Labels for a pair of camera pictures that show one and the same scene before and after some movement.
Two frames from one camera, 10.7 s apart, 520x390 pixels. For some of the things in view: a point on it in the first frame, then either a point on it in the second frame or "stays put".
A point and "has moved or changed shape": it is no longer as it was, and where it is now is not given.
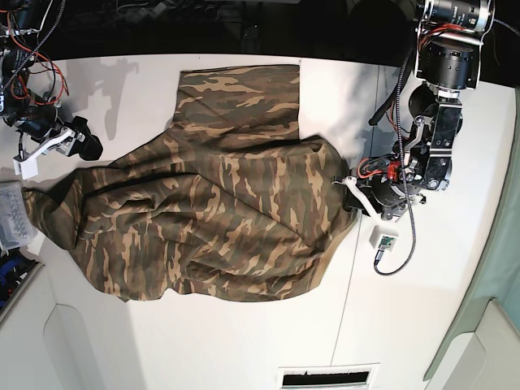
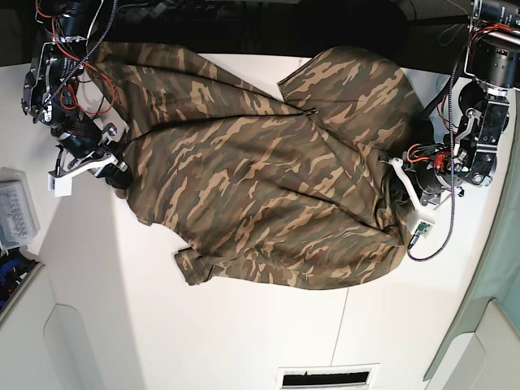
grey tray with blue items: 17,270 stays put
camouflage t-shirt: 232,203 has moved or changed shape
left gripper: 71,137 to 87,147
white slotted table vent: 338,377 stays put
